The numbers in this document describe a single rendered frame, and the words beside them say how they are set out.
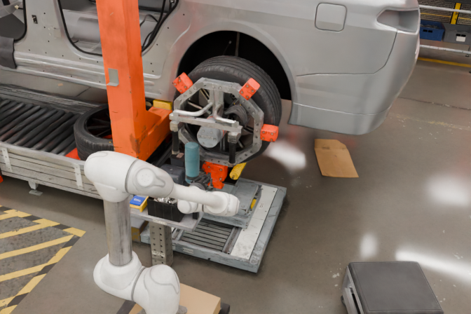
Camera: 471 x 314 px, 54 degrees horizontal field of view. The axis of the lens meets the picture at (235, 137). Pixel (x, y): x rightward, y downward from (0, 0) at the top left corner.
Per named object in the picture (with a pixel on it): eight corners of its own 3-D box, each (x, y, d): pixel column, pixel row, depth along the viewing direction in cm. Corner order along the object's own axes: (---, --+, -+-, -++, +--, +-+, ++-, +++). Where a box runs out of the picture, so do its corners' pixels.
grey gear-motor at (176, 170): (202, 181, 354) (202, 143, 336) (180, 216, 320) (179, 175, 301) (181, 176, 358) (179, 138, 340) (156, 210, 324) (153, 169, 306)
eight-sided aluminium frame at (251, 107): (260, 167, 287) (266, 87, 258) (257, 173, 281) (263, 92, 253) (179, 150, 300) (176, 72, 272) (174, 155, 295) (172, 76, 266)
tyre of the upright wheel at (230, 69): (221, 32, 278) (168, 103, 316) (207, 45, 259) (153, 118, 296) (304, 103, 284) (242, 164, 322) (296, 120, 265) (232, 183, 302)
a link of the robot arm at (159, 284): (169, 326, 202) (172, 291, 191) (132, 312, 205) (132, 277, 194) (184, 298, 215) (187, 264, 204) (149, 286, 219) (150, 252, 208)
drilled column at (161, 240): (173, 261, 295) (171, 209, 273) (167, 272, 287) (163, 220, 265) (159, 256, 298) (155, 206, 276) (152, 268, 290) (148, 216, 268)
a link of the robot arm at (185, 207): (183, 202, 233) (208, 207, 231) (172, 215, 218) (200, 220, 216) (184, 183, 230) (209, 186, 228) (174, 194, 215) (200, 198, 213)
